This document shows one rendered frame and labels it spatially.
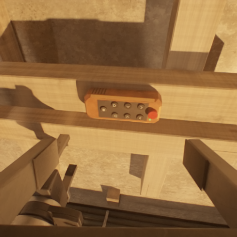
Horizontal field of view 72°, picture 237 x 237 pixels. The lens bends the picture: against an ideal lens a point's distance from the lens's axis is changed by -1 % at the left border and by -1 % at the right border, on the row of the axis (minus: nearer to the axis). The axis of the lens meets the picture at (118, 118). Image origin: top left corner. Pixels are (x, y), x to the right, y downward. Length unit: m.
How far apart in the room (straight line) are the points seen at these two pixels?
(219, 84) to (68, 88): 0.36
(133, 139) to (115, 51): 0.30
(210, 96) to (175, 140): 0.16
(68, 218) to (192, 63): 0.47
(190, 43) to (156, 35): 0.13
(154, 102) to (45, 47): 0.44
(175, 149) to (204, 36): 0.32
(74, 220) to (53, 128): 0.29
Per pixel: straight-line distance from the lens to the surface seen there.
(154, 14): 0.56
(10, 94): 0.56
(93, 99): 0.38
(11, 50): 0.69
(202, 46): 0.49
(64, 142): 0.44
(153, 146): 0.53
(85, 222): 1.35
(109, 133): 0.50
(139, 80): 0.41
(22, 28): 0.69
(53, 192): 0.41
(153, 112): 0.37
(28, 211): 0.41
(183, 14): 0.47
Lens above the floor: 0.56
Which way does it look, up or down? 51 degrees down
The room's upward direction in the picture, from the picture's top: 168 degrees counter-clockwise
